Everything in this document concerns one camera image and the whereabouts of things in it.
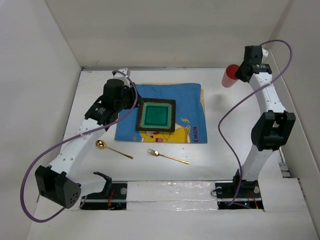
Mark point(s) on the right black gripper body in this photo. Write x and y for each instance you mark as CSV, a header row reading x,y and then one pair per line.
x,y
239,72

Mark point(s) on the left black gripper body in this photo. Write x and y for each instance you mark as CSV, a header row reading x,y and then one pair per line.
x,y
128,100

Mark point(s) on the pink plastic cup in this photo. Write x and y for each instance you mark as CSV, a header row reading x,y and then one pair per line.
x,y
229,77

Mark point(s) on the green square ceramic plate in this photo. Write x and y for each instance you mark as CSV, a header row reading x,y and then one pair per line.
x,y
157,115

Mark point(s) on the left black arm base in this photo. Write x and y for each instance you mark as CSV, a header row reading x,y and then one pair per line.
x,y
101,193

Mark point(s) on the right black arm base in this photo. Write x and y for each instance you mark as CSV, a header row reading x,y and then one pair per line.
x,y
236,195

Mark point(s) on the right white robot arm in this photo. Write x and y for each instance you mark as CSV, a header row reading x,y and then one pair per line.
x,y
273,128

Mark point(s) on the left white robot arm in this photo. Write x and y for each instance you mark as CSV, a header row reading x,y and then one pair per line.
x,y
58,181

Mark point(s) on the gold spoon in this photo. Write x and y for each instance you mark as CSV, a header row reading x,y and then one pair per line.
x,y
102,145

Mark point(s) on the gold fork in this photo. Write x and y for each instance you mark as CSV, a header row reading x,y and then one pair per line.
x,y
157,154

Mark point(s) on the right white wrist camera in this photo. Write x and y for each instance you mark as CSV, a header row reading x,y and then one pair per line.
x,y
265,54

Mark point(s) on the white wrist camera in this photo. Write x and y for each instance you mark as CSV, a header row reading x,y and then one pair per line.
x,y
122,75
265,54

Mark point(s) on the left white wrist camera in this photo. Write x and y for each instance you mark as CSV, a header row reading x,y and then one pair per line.
x,y
122,75

